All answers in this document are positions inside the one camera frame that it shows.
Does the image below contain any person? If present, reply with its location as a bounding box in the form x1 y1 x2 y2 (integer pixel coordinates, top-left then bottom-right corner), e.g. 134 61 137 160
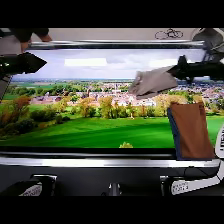
0 27 54 54

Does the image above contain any light grey garment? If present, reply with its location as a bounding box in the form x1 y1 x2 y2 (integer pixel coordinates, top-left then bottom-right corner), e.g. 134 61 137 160
127 65 180 101

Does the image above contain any brown garment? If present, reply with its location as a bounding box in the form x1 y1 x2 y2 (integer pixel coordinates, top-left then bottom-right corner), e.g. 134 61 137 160
169 101 217 160

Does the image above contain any black cable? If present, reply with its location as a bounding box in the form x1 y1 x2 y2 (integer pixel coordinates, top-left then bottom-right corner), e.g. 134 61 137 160
154 28 185 41

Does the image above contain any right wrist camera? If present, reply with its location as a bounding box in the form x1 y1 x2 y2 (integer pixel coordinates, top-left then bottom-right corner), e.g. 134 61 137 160
177 54 189 69

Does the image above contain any blue garment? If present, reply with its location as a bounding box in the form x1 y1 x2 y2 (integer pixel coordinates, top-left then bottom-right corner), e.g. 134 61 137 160
166 107 184 161

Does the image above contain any silver frame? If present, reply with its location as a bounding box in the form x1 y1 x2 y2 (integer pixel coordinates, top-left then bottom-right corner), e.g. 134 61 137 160
0 39 223 197

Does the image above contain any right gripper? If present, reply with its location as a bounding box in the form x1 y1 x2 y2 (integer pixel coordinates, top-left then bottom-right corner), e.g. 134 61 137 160
167 65 194 84

